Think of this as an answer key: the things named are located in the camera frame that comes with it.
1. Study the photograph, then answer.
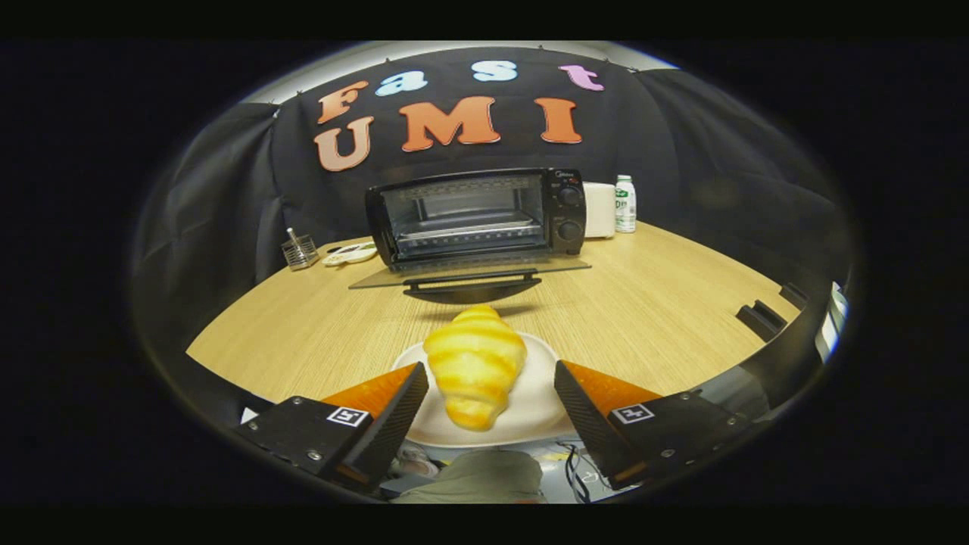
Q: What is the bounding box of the small white dish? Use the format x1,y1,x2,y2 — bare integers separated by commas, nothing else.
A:
321,241,379,268

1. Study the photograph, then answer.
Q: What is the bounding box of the black cable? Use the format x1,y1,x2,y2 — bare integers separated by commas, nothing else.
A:
562,444,608,502

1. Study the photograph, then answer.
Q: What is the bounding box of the black toaster oven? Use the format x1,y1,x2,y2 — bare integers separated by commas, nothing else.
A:
348,167,593,306

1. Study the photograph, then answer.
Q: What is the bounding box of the white plate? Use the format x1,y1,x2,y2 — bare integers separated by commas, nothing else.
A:
392,332,581,449

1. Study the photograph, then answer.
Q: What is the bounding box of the yellow croissant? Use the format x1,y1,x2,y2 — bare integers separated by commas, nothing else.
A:
422,304,528,433

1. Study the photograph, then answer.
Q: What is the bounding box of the white box appliance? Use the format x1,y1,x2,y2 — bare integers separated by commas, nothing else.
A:
583,182,618,240

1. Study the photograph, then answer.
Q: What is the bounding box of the white plastic bottle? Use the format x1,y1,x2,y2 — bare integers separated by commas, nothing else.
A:
614,175,638,235

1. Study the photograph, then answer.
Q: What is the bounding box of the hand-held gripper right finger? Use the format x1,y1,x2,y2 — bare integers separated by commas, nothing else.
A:
553,360,758,493

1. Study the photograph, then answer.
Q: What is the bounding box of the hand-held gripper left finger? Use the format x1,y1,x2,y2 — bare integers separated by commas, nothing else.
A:
235,362,430,494

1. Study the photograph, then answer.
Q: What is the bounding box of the wire utensil holder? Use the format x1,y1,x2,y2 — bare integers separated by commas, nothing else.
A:
281,227,321,272

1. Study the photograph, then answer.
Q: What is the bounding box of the person's trouser leg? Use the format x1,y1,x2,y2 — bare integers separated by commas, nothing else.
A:
390,448,547,505

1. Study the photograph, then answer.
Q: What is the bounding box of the black backdrop cloth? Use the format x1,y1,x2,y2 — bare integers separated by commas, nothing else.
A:
130,45,860,379

